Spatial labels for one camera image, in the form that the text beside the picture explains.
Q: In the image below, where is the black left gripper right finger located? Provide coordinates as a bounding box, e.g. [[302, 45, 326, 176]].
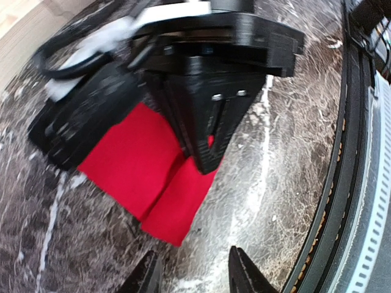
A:
[[228, 246, 275, 293]]

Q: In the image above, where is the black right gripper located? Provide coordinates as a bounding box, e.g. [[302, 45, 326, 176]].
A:
[[134, 12, 305, 175]]

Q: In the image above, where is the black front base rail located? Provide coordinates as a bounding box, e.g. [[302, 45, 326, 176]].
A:
[[283, 1, 390, 292]]

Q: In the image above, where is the wooden compartment tray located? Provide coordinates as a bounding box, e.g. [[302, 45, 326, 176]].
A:
[[1, 1, 94, 42]]

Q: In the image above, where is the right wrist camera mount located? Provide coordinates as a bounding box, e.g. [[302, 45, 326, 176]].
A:
[[32, 1, 212, 103]]

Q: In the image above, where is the white slotted cable duct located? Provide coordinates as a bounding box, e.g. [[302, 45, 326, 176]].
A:
[[346, 72, 390, 292]]

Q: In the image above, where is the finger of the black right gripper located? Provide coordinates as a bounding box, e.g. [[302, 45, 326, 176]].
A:
[[28, 63, 144, 171]]

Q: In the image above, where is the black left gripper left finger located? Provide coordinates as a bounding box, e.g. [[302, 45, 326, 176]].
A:
[[117, 250, 162, 293]]

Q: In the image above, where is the plain red sock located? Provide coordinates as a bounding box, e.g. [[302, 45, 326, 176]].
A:
[[78, 103, 216, 247]]

